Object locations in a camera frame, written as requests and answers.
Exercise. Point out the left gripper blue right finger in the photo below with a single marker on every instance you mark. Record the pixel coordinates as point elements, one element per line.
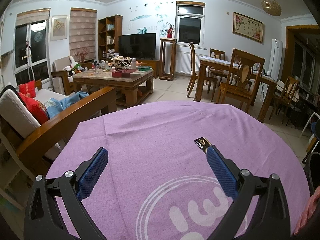
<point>270,219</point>

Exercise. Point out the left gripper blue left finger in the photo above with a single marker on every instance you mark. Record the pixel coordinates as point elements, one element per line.
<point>43,219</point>

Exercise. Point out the small battery pack piece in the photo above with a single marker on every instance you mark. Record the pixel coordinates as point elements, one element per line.
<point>203,144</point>

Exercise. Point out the person right hand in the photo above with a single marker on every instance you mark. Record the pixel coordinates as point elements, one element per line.
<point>308,212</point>

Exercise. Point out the wooden sofa with cushions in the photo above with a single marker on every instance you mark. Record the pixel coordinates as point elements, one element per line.
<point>36,122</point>

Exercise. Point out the blue cloth on sofa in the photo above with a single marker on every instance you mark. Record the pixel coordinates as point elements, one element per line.
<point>54,106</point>

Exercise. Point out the purple tablecloth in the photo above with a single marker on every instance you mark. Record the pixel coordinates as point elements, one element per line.
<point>158,184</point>

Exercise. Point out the red cushion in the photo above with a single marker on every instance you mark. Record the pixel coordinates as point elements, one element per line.
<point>27,93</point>

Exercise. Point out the wooden dining chair front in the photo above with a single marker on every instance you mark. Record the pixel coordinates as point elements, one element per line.
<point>242,79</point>

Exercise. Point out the wooden dining chair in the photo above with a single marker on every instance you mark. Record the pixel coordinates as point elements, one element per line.
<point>242,79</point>
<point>199,76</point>

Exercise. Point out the white standing air conditioner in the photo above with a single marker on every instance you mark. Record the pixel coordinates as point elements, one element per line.
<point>275,59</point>

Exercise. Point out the wooden dining chair left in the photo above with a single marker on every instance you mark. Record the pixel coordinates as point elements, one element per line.
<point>199,76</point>

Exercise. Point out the wooden coffee table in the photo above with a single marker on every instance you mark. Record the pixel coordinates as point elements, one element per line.
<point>132,89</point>

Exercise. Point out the tall wooden plant stand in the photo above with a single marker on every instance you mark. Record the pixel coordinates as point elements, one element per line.
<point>167,58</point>

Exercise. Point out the framed floral picture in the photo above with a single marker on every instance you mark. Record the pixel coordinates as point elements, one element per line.
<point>248,27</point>

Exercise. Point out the framed sunflower picture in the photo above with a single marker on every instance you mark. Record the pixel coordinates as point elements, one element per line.
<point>59,27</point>

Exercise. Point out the black television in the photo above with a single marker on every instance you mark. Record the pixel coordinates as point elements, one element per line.
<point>139,46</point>

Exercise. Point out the wooden bookshelf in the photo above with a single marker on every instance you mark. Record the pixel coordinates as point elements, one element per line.
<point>109,30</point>

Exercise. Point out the gold ceiling lamp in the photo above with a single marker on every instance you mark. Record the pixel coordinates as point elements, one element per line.
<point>271,7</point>

